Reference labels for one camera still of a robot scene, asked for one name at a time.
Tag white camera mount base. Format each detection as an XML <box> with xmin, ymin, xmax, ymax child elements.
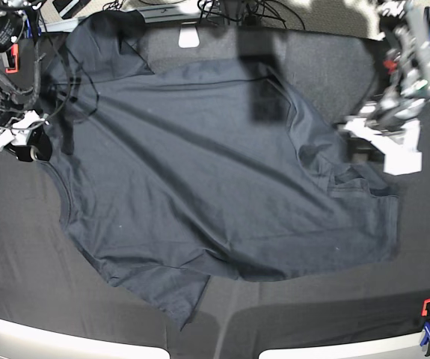
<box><xmin>178</xmin><ymin>22</ymin><xmax>200</xmax><ymax>49</ymax></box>

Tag red black clamp left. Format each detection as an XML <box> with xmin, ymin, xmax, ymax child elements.
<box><xmin>2</xmin><ymin>43</ymin><xmax>19</xmax><ymax>74</ymax></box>

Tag black cable bundle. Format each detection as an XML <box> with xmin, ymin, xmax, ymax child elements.
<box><xmin>197</xmin><ymin>0</ymin><xmax>307</xmax><ymax>31</ymax></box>

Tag black box on floor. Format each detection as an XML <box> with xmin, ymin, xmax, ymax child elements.
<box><xmin>52</xmin><ymin>0</ymin><xmax>90</xmax><ymax>19</ymax></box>

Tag dark grey t-shirt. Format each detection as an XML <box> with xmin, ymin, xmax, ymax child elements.
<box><xmin>46</xmin><ymin>11</ymin><xmax>398</xmax><ymax>327</ymax></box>

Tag red blue clamp front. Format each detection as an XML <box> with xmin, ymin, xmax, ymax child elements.
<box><xmin>420</xmin><ymin>298</ymin><xmax>430</xmax><ymax>357</ymax></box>

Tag black table cloth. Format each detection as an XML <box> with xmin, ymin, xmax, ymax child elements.
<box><xmin>0</xmin><ymin>26</ymin><xmax>430</xmax><ymax>358</ymax></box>

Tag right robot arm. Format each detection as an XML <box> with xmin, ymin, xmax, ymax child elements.
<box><xmin>0</xmin><ymin>1</ymin><xmax>52</xmax><ymax>162</ymax></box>

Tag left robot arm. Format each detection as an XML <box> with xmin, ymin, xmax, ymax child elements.
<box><xmin>338</xmin><ymin>1</ymin><xmax>430</xmax><ymax>158</ymax></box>

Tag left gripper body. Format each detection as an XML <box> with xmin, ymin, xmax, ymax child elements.
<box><xmin>367</xmin><ymin>95</ymin><xmax>424</xmax><ymax>134</ymax></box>

